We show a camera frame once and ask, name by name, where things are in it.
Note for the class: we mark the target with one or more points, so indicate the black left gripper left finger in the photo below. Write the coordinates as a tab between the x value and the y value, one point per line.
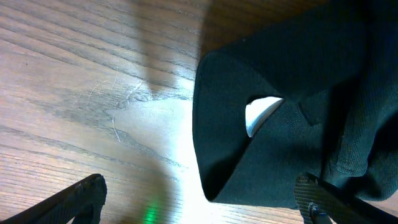
79	203

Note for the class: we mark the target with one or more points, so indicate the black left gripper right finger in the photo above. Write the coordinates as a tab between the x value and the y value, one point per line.
320	202

